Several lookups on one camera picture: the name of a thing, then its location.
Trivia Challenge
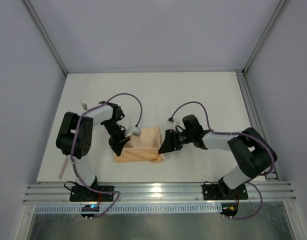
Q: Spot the orange cloth napkin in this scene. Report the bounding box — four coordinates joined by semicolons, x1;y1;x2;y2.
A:
113;126;166;163

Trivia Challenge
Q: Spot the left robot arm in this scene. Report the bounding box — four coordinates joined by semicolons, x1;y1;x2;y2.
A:
56;101;130;193

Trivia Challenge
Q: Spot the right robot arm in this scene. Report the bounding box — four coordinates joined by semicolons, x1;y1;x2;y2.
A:
158;114;278;199

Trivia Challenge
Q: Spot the left black controller board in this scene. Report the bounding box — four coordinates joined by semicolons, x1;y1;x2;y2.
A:
80;204;100;220

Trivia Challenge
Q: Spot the black controller board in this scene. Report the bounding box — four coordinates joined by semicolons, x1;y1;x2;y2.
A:
220;203;239;220
80;204;100;220

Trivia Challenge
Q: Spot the right black controller board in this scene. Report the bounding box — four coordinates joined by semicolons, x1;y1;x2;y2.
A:
220;203;239;220

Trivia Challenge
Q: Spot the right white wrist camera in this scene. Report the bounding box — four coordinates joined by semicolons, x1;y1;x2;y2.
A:
167;117;177;130

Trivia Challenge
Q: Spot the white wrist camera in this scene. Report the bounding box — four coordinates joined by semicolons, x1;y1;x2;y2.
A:
167;117;177;130
125;126;142;137

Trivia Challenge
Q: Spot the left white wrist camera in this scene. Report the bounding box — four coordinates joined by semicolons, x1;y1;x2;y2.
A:
125;126;142;137

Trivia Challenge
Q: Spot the silver fork pink handle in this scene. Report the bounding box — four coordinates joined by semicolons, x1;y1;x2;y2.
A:
81;100;88;111

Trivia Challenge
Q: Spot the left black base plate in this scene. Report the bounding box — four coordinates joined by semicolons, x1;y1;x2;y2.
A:
69;185;114;202

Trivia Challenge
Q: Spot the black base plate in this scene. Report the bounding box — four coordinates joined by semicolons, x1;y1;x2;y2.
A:
201;181;249;201
69;185;114;202

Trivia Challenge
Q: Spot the white slotted cable duct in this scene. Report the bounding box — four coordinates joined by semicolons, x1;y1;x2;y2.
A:
34;202;221;215

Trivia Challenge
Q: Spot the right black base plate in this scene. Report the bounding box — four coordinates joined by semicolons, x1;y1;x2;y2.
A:
201;181;249;201

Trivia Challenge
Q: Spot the right side aluminium rail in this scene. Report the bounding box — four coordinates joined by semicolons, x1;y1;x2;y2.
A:
234;70;281;181

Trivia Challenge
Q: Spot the aluminium rail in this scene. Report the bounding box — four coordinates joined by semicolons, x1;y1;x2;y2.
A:
22;181;297;204
234;70;281;181

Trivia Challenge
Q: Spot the front aluminium rail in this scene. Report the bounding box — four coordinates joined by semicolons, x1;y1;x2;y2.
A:
22;181;297;204

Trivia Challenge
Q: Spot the left frame post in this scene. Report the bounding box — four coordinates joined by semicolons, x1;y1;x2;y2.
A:
21;0;69;77

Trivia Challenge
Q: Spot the frame post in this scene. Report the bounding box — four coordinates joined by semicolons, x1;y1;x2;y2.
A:
21;0;69;77
242;0;290;75

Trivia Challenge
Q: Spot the right frame post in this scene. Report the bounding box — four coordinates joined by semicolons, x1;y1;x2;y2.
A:
242;0;290;75

